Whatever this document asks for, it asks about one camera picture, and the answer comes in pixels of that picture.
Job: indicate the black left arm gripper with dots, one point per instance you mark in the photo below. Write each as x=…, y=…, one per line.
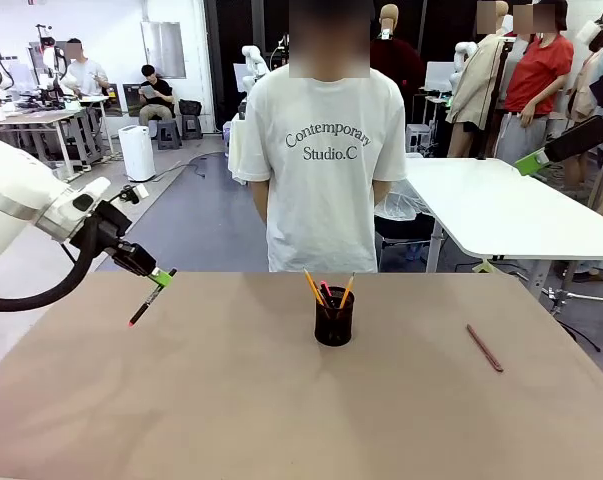
x=133, y=257

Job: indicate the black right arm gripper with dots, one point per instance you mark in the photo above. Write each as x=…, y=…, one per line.
x=581, y=140

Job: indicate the black pen with pink cap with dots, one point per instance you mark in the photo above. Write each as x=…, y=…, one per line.
x=143, y=305

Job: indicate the yellow pencil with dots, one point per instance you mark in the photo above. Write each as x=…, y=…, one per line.
x=313, y=287
x=347, y=289

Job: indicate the pink pencil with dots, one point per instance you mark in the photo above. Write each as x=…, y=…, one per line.
x=326, y=288

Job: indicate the dark brown pen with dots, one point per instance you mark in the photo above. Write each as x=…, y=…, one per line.
x=483, y=347

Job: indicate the small white background robot arm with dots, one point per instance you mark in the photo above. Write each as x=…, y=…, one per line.
x=253, y=62

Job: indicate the person's right forearm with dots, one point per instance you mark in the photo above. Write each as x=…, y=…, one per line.
x=261, y=205

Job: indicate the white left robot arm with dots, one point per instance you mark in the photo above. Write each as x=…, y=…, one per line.
x=11, y=200

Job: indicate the white robot arm by mannequins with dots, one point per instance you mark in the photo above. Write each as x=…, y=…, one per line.
x=463, y=55

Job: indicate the person's left forearm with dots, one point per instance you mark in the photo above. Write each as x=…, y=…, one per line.
x=382, y=192

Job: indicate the black mesh pen holder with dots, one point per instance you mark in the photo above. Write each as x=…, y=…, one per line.
x=333, y=327

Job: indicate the mannequin with bucket hat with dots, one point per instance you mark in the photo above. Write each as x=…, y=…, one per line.
x=583, y=95

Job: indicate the mannequin in red shirt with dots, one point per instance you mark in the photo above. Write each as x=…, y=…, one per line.
x=536, y=75

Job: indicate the mannequin in beige jacket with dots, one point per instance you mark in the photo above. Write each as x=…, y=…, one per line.
x=476, y=85

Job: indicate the green plastic part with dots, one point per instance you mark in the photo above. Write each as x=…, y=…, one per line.
x=483, y=266

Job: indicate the white air purifier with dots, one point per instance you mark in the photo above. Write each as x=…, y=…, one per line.
x=137, y=152

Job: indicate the translucent plastic bag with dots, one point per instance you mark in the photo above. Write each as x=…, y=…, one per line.
x=403, y=205

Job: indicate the grey plastic stool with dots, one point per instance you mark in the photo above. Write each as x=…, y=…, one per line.
x=192, y=127
x=169, y=134

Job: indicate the table with white cloth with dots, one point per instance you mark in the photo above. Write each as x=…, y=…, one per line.
x=237, y=150

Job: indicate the mannequin in dark red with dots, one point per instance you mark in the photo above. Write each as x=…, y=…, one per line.
x=398, y=65

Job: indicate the black bag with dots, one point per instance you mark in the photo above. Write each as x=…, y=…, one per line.
x=190, y=107

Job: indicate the seated person in black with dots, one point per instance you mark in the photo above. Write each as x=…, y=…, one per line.
x=156, y=95

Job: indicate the person in white T-shirt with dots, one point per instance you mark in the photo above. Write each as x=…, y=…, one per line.
x=326, y=200

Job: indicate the grey workbench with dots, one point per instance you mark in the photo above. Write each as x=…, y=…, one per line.
x=31, y=117

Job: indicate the seated person in white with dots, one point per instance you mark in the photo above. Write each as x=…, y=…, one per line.
x=86, y=75

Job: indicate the robot rig on workbench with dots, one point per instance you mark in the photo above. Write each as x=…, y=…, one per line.
x=48, y=55

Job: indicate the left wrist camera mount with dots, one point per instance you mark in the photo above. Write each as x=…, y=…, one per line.
x=140, y=191

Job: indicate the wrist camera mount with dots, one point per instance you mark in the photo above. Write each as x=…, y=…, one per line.
x=593, y=35
x=140, y=191

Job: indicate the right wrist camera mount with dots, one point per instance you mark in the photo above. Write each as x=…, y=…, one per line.
x=593, y=35

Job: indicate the shiny wall panel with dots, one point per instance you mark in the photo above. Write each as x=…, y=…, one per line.
x=163, y=49

